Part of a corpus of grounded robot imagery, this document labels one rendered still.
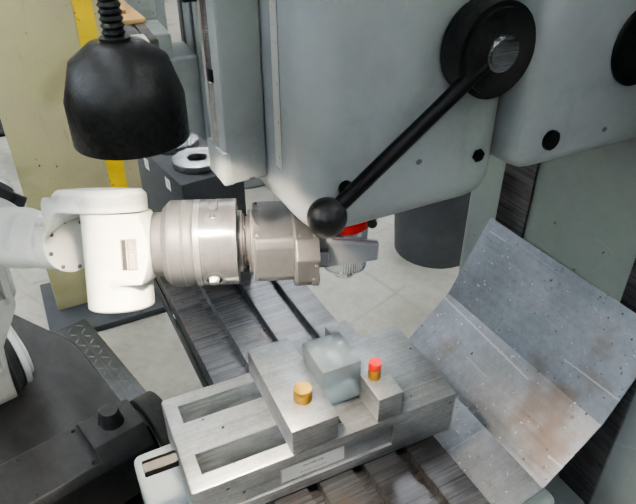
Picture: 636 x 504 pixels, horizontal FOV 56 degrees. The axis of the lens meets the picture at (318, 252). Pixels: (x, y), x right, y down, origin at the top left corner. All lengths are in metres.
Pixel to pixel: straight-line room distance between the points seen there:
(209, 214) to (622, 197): 0.51
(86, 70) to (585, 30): 0.37
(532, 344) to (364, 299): 1.68
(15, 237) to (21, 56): 1.55
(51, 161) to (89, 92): 1.99
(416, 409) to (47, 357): 1.04
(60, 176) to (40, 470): 1.30
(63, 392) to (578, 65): 1.25
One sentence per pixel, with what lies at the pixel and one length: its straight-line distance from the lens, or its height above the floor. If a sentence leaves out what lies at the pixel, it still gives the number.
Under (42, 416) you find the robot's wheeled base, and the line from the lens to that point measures 1.46.
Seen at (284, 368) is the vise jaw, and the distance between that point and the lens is 0.77.
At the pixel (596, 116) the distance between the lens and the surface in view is 0.59.
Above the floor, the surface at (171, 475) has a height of 0.85.
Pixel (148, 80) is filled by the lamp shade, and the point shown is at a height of 1.47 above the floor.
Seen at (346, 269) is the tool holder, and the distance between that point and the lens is 0.62.
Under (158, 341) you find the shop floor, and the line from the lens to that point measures 2.44.
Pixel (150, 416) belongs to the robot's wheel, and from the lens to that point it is 1.35.
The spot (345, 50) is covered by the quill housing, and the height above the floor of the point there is 1.46.
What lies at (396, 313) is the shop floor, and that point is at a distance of 2.51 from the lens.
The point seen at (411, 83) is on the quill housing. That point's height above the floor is 1.43.
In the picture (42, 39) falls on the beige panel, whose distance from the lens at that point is 2.24.
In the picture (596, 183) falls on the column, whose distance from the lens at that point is 0.86.
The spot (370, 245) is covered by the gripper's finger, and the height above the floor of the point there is 1.25.
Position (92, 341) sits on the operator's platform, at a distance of 1.87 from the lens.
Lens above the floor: 1.57
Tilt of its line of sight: 33 degrees down
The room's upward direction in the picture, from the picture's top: straight up
